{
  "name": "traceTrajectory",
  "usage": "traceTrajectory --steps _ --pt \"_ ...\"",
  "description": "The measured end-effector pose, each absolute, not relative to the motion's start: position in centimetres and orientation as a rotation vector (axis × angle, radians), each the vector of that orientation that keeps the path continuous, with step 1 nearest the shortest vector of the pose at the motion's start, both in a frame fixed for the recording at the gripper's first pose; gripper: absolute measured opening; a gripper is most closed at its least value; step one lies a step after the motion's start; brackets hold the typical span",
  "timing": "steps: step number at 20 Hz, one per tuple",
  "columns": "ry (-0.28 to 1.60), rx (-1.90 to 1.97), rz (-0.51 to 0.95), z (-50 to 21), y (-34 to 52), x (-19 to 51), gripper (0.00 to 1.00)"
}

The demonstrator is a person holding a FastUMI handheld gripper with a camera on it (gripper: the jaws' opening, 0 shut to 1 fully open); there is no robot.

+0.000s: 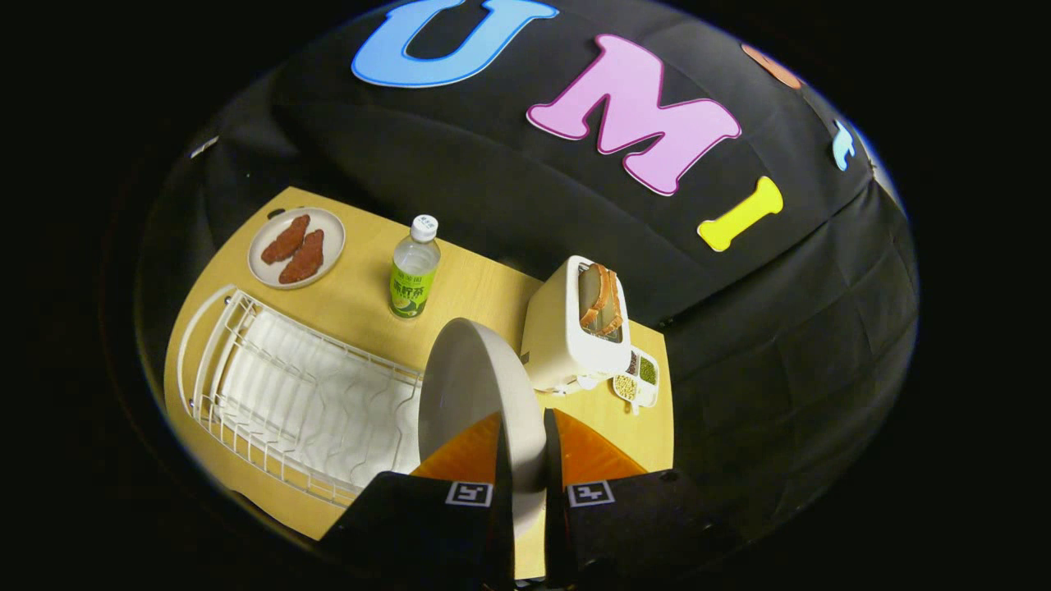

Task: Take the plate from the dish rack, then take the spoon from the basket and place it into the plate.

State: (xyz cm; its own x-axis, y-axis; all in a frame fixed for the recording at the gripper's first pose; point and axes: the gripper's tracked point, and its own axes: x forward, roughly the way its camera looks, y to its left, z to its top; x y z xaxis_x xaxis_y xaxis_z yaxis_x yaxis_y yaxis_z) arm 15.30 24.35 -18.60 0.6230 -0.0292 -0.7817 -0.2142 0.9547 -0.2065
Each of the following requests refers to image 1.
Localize grey round plate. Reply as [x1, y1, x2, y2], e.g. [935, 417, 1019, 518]
[417, 318, 548, 538]

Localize white toaster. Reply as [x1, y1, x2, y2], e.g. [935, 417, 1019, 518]
[520, 254, 633, 395]

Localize white divided dish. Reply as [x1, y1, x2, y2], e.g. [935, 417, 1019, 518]
[612, 346, 660, 415]

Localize toast slice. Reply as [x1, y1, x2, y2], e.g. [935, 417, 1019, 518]
[579, 263, 613, 329]
[604, 271, 626, 336]

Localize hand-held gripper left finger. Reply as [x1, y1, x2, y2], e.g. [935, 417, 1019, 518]
[316, 412, 516, 591]

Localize small beige plate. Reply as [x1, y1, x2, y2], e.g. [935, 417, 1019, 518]
[247, 207, 347, 291]

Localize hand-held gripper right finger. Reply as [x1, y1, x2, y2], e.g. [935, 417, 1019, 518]
[542, 408, 744, 589]

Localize black backdrop cloth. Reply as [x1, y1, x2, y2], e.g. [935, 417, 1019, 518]
[135, 0, 920, 526]

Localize white wire dish rack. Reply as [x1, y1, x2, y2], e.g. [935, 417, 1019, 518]
[175, 284, 428, 508]

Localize green label drink bottle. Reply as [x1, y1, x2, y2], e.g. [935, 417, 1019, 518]
[388, 214, 442, 319]

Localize red-brown sausage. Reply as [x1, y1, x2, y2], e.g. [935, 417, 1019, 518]
[278, 229, 325, 285]
[261, 214, 312, 265]

